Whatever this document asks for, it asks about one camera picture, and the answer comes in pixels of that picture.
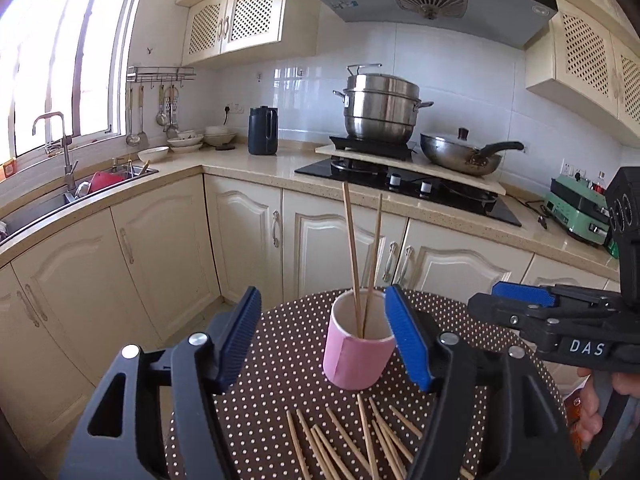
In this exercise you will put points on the steel kitchen sink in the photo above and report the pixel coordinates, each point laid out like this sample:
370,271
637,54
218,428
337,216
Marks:
43,207

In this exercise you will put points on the black induction plate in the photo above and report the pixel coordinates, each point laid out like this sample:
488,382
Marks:
377,148

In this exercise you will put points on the dark blue kettle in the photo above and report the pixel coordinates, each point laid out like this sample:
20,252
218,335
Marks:
263,131

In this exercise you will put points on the brown polka dot tablecloth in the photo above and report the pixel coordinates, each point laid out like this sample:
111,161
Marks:
283,372

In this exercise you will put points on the lattice door left cabinet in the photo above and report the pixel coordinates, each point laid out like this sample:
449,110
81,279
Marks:
221,33

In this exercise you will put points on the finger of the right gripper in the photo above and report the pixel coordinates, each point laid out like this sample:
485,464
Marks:
511,296
500,312

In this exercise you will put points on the lattice door right cabinet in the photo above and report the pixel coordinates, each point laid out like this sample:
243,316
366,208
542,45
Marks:
577,63

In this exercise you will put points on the wall utensil rack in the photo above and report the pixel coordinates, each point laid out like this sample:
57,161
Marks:
160,74

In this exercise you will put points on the pink chopstick cup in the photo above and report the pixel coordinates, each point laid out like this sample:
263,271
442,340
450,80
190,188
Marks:
351,362

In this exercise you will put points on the stainless steel steamer pot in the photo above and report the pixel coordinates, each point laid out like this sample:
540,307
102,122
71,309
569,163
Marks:
380,107

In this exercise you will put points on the wooden chopstick one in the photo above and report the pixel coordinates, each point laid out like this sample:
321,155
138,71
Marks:
297,448

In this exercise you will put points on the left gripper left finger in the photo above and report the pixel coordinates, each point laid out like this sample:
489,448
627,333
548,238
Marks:
119,435

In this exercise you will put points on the wooden chopstick four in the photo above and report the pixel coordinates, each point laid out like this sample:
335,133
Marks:
348,440

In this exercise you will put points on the cream lower cabinets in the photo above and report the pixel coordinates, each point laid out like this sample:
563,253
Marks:
142,261

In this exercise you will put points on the lattice door cabinet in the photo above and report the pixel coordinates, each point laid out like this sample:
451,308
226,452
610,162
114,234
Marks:
577,63
221,33

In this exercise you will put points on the white bowl by sink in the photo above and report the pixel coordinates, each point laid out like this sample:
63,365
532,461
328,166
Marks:
152,155

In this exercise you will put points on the wooden chopstick three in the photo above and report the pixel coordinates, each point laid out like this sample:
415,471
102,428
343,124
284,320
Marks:
335,457

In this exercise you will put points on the steel wok with lid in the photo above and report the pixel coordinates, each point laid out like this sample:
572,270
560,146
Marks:
457,153

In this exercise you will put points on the wooden chopstick five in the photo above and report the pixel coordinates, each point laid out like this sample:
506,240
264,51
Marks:
373,465

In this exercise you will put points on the wooden chopstick two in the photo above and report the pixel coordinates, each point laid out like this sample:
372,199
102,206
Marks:
316,449

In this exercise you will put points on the chrome sink faucet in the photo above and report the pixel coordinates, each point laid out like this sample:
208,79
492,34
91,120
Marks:
62,145

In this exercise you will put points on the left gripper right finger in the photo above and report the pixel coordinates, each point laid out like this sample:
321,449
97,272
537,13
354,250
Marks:
525,433

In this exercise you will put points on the hanging ladle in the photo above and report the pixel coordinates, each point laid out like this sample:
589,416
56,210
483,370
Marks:
134,139

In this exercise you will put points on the person right hand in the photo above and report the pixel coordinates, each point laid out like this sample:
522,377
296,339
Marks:
590,421

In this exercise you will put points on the green electric cooker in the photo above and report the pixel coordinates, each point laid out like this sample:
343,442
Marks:
578,209

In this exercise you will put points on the stacked white bowls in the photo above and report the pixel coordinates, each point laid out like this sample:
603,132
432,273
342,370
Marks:
217,136

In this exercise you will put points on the red dish in sink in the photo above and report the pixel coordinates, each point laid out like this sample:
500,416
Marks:
103,179

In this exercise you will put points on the window with metal frame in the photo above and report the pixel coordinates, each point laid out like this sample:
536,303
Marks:
63,65

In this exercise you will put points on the black gas stove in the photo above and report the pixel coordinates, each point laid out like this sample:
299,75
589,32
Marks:
412,184

